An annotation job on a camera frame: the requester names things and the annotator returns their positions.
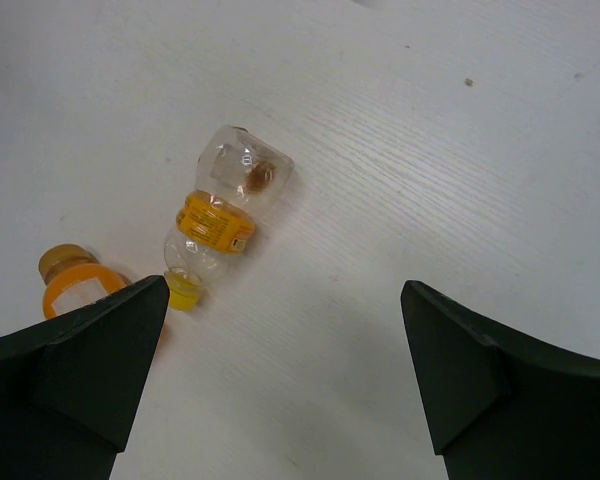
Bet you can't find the orange juice bottle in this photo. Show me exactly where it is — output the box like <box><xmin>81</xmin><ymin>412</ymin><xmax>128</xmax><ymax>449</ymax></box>
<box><xmin>38</xmin><ymin>244</ymin><xmax>135</xmax><ymax>320</ymax></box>

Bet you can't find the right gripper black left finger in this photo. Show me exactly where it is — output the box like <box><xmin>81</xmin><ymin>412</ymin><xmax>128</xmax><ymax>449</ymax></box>
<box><xmin>0</xmin><ymin>275</ymin><xmax>169</xmax><ymax>479</ymax></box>

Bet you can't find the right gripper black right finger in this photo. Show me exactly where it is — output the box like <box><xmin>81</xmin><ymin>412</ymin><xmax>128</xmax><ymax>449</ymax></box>
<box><xmin>401</xmin><ymin>280</ymin><xmax>600</xmax><ymax>479</ymax></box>

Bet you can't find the clear bottle yellow cap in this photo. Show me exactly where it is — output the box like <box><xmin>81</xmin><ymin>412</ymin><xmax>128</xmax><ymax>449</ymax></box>
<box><xmin>163</xmin><ymin>125</ymin><xmax>294</xmax><ymax>311</ymax></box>

